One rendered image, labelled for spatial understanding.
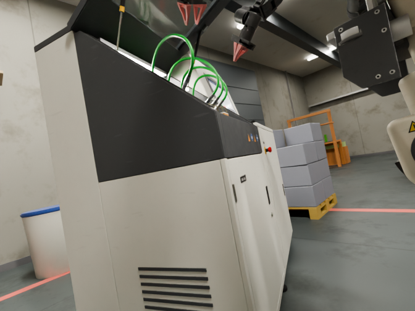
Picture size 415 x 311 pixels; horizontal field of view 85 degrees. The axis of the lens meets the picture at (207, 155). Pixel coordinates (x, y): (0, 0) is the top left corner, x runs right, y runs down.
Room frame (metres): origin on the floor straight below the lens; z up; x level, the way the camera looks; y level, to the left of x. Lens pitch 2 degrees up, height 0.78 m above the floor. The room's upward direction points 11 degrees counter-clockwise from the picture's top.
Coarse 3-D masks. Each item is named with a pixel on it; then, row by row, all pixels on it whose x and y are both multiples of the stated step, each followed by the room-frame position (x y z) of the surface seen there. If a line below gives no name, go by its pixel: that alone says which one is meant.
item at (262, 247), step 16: (240, 160) 0.91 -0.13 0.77; (256, 160) 1.18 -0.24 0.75; (240, 176) 0.87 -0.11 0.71; (256, 176) 1.12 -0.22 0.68; (240, 192) 0.83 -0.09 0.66; (256, 192) 1.06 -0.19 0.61; (240, 208) 0.80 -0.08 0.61; (256, 208) 1.01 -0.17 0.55; (272, 208) 1.35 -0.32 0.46; (240, 224) 0.77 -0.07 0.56; (256, 224) 0.96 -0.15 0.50; (272, 224) 1.27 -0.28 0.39; (256, 240) 0.92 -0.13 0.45; (272, 240) 1.19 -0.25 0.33; (256, 256) 0.88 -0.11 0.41; (272, 256) 1.13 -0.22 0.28; (256, 272) 0.84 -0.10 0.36; (272, 272) 1.07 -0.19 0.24; (256, 288) 0.81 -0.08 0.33; (272, 288) 1.01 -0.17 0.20; (256, 304) 0.78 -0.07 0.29; (272, 304) 0.97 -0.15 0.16
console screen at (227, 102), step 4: (208, 80) 1.66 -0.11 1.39; (212, 80) 1.78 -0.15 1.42; (208, 84) 1.63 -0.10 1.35; (212, 84) 1.73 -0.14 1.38; (216, 84) 1.83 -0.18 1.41; (212, 88) 1.67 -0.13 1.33; (220, 88) 1.90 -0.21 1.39; (224, 88) 2.04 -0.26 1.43; (212, 92) 1.63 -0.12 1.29; (216, 92) 1.72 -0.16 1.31; (224, 92) 1.97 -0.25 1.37; (216, 96) 1.66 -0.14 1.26; (220, 96) 1.78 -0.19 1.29; (228, 96) 2.06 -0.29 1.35; (220, 100) 1.73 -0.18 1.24; (228, 100) 1.98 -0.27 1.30; (224, 104) 1.78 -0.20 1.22; (228, 104) 1.91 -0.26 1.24; (232, 104) 2.05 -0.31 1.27; (228, 108) 1.85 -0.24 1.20; (232, 108) 1.98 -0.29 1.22; (236, 112) 2.04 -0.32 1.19
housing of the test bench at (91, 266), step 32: (64, 32) 0.99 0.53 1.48; (64, 64) 1.01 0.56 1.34; (64, 96) 1.02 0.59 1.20; (64, 128) 1.03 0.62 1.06; (64, 160) 1.05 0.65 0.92; (64, 192) 1.06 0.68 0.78; (96, 192) 0.98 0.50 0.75; (64, 224) 1.08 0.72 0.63; (96, 224) 0.99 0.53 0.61; (96, 256) 1.01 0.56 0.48; (96, 288) 1.02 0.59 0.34
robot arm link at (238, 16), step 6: (258, 0) 0.93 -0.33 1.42; (264, 0) 0.92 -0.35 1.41; (246, 6) 1.00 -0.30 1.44; (252, 6) 0.97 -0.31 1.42; (258, 6) 0.93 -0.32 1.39; (240, 12) 0.99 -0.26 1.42; (258, 12) 0.96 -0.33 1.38; (234, 18) 1.02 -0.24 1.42; (240, 18) 0.99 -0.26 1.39; (264, 18) 0.99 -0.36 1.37
